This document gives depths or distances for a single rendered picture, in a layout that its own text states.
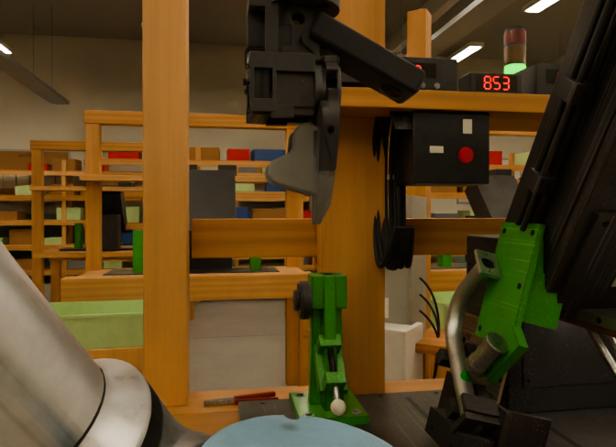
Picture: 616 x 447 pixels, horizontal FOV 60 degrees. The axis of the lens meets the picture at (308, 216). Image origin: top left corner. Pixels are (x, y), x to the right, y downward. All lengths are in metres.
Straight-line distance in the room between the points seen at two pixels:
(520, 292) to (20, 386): 0.78
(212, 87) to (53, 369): 10.78
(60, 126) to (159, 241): 10.11
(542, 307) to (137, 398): 0.75
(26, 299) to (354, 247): 0.98
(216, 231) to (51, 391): 0.99
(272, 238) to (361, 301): 0.25
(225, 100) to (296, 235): 9.77
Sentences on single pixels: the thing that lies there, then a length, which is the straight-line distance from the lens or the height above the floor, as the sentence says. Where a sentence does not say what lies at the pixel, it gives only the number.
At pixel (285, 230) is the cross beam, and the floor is 1.25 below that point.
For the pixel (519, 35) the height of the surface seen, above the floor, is 1.71.
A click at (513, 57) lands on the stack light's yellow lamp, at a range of 1.41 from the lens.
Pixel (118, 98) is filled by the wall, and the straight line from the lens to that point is 11.11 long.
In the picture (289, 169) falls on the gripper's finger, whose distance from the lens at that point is 0.48.
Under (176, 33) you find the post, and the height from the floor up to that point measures 1.67.
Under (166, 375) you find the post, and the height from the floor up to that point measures 0.95.
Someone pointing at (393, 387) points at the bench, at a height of 0.88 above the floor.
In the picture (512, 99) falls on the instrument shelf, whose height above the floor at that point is 1.53.
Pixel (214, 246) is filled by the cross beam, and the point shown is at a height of 1.21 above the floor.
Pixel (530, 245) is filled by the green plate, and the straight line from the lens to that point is 0.93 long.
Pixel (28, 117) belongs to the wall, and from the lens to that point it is 11.41.
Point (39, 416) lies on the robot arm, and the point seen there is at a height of 1.20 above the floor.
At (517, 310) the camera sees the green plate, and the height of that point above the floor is 1.14.
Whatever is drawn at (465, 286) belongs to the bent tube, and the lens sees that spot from 1.02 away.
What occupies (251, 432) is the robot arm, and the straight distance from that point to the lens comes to 0.30.
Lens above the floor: 1.29
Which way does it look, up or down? 1 degrees down
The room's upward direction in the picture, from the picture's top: straight up
